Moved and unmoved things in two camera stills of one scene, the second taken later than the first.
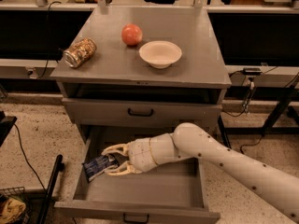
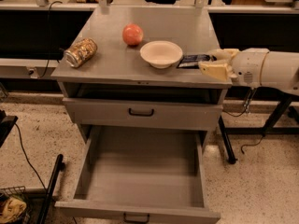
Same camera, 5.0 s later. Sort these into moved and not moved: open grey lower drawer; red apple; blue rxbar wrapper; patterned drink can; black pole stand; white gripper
Moved: white gripper; blue rxbar wrapper
Not moved: open grey lower drawer; patterned drink can; red apple; black pole stand
